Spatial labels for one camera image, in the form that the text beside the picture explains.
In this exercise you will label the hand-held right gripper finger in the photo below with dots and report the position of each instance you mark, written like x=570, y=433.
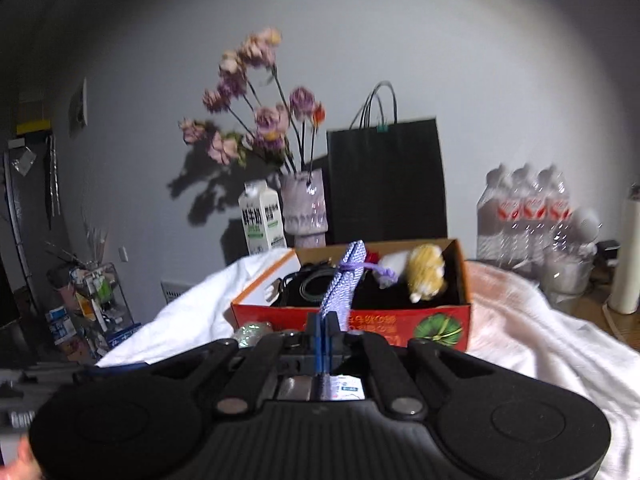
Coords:
x=316, y=347
x=328, y=347

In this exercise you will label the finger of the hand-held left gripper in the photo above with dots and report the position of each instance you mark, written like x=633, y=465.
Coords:
x=87, y=375

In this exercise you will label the white wipes packet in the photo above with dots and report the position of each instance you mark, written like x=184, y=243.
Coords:
x=345, y=387

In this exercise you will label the red cardboard box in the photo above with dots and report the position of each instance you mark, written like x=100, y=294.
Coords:
x=380, y=322

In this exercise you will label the purple patterned pouch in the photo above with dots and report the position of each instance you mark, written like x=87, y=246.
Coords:
x=345, y=280

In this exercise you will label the wooden desktop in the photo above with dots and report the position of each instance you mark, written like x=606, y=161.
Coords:
x=605, y=322

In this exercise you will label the person's left hand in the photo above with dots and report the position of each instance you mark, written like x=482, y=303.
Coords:
x=15, y=462

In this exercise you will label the small red item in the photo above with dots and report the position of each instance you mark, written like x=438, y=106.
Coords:
x=372, y=258

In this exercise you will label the yellow plush toy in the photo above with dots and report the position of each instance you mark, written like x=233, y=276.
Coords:
x=425, y=270

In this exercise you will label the purple ceramic vase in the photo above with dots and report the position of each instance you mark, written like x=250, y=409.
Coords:
x=305, y=210

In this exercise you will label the white milk carton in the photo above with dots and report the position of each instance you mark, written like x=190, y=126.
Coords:
x=260, y=220

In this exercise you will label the black paper bag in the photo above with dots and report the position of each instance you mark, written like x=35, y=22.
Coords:
x=385, y=185

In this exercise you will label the white fluffy blanket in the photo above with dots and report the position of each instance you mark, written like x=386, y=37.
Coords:
x=525, y=320

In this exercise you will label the green binder clip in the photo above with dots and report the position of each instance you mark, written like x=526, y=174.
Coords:
x=382, y=126

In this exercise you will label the shrink-wrapped water bottle pack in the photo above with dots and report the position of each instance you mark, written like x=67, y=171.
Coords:
x=520, y=220

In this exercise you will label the dried pink flower bouquet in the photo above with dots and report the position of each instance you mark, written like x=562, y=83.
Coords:
x=260, y=120

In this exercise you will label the clear plastic cup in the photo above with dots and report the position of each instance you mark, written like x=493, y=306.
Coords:
x=565, y=272

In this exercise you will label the yellow flat box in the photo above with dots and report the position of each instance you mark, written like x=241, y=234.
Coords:
x=32, y=126

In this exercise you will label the white round figurine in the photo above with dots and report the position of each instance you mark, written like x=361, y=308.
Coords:
x=585, y=225

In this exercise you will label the cream insulated bottle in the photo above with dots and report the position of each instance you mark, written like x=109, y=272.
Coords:
x=625, y=260

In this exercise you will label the white wall vent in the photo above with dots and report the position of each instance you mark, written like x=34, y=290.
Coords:
x=175, y=292

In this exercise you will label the white wall socket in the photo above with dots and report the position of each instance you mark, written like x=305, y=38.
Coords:
x=122, y=255

